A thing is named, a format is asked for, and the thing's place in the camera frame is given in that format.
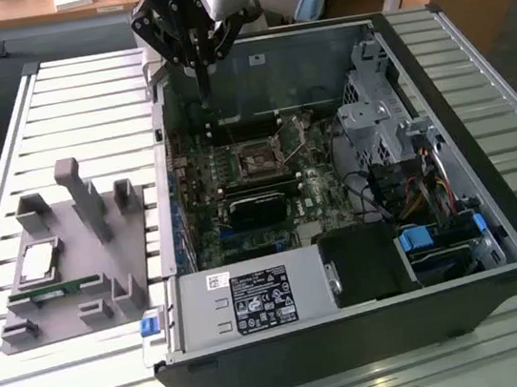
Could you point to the CPU socket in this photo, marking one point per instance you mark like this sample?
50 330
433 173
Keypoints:
258 160

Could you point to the black hard disk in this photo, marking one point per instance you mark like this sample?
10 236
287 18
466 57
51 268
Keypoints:
442 264

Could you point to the green motherboard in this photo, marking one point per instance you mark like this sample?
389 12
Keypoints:
325 189

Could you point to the blue disk carrier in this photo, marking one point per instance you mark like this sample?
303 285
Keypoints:
414 240

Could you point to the blue plastic clip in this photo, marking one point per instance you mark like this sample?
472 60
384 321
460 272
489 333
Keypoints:
479 225

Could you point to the installed black RAM sticks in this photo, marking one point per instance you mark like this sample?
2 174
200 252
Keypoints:
257 185

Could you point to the black graphics card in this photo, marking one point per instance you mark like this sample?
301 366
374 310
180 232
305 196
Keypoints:
256 213

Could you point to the black open PC case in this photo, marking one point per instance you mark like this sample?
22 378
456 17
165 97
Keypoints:
311 364

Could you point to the silver power supply unit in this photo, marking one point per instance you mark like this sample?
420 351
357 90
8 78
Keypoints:
197 308

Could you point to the blue case latch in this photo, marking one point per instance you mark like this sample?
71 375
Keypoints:
149 326

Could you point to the black plastic shroud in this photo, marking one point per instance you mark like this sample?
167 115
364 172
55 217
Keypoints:
364 260

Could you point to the silver CPU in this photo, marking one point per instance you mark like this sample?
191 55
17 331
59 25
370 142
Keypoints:
37 263

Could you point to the silver chipset heatsink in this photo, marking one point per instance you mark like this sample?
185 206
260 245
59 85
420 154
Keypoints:
307 234

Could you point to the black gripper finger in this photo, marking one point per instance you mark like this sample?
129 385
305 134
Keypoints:
225 39
160 43

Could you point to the metal drive cage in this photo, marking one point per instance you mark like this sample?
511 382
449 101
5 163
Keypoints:
372 115

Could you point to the green RAM stick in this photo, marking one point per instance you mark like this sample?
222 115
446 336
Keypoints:
50 290

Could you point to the black RAM slot bank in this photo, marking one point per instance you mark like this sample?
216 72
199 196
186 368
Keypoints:
249 129

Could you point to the grey parts rack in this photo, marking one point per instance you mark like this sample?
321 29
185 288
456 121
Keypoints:
79 257

